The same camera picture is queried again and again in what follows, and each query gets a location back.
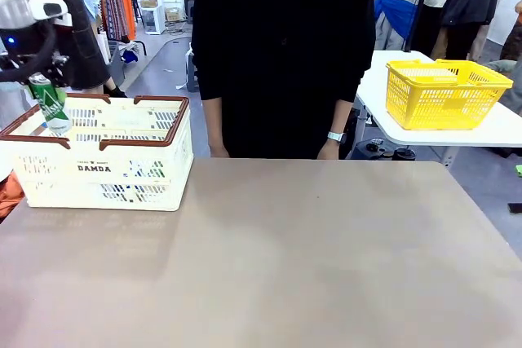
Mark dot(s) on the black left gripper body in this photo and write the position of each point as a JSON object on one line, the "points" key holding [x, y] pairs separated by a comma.
{"points": [[12, 44]]}

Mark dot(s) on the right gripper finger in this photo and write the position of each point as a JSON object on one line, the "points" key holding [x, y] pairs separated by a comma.
{"points": [[516, 208], [519, 170]]}

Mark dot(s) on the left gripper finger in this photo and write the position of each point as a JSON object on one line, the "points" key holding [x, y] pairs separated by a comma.
{"points": [[60, 73], [31, 89]]}

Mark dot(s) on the person's right forearm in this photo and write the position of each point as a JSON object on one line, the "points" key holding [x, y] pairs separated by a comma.
{"points": [[213, 124]]}

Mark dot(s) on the person's left forearm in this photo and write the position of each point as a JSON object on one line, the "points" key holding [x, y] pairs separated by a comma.
{"points": [[343, 115]]}

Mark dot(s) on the yellow plastic basket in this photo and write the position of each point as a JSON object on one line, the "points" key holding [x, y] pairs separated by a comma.
{"points": [[428, 99]]}

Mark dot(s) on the person's right hand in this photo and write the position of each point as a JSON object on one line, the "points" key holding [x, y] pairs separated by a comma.
{"points": [[220, 152]]}

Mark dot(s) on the person's left hand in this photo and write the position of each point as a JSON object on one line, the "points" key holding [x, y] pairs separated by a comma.
{"points": [[328, 151]]}

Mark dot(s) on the mannequin with dark apron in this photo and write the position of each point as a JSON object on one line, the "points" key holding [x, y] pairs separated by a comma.
{"points": [[81, 50]]}

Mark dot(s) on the grey garment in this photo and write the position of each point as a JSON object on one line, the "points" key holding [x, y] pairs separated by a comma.
{"points": [[516, 99]]}

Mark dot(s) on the blue crumpled cloth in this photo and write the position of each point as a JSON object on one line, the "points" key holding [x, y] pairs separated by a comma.
{"points": [[129, 56]]}

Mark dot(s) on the white floor appliance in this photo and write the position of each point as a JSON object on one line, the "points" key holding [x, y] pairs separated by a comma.
{"points": [[154, 18]]}

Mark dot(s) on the orange cloth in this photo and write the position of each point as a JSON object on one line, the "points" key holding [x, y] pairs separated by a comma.
{"points": [[10, 197]]}

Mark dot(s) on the black caster base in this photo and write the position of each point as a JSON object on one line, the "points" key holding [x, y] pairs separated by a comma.
{"points": [[401, 154]]}

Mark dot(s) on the brown cardboard box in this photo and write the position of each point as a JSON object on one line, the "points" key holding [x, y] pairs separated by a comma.
{"points": [[173, 15]]}

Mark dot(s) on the tan trousers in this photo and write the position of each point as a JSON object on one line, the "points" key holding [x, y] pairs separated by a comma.
{"points": [[477, 42]]}

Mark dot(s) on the white coat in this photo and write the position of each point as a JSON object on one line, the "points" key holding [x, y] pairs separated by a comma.
{"points": [[503, 14]]}

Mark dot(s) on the white side table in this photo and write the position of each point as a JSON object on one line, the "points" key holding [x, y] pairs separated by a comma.
{"points": [[375, 79]]}

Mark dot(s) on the white wristwatch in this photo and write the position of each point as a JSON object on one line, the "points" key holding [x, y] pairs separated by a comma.
{"points": [[336, 137]]}

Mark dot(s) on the black stand pole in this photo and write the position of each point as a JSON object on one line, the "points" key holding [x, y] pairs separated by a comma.
{"points": [[416, 10]]}

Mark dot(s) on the blue wrap skirt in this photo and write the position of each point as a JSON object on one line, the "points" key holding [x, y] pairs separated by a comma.
{"points": [[395, 14]]}

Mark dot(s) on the person's black shirt torso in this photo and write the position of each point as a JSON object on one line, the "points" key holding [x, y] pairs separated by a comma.
{"points": [[285, 58]]}

